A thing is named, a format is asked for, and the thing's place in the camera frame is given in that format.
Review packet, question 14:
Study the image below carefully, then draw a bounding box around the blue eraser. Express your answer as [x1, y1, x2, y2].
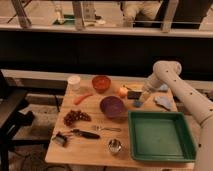
[133, 101, 143, 108]

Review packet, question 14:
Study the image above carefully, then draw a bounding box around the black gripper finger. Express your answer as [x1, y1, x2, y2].
[127, 91, 142, 99]

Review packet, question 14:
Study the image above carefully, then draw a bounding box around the white plastic cup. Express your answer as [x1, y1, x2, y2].
[68, 75, 81, 91]

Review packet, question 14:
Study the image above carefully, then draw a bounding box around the blue-grey cloth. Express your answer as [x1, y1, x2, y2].
[154, 96, 172, 111]

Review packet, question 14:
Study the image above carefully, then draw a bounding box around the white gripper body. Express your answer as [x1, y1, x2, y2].
[142, 75, 162, 93]

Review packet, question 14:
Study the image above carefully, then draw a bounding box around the red-orange bowl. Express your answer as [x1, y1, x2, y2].
[92, 75, 111, 93]

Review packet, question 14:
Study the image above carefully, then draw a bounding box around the black binder clip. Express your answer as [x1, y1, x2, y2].
[52, 132, 68, 147]

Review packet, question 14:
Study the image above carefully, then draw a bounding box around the orange fruit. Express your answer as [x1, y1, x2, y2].
[118, 87, 128, 98]

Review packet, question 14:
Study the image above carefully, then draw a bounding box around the black chair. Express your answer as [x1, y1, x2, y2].
[0, 71, 35, 171]

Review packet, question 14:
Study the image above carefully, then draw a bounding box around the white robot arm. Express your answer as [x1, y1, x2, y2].
[139, 61, 213, 171]

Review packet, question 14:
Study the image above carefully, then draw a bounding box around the bunch of red grapes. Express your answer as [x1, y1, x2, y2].
[63, 110, 91, 127]

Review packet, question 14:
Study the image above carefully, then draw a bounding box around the orange carrot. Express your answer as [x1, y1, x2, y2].
[73, 93, 93, 105]

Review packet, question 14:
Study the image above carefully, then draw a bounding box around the green plastic tray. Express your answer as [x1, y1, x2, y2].
[128, 111, 196, 163]

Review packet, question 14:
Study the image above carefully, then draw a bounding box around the small metal cup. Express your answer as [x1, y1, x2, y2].
[108, 139, 122, 155]

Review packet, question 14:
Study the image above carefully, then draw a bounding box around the dark-handled peeler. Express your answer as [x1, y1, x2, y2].
[70, 129, 100, 139]

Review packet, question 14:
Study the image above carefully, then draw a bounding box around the purple bowl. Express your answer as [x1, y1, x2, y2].
[99, 96, 126, 118]

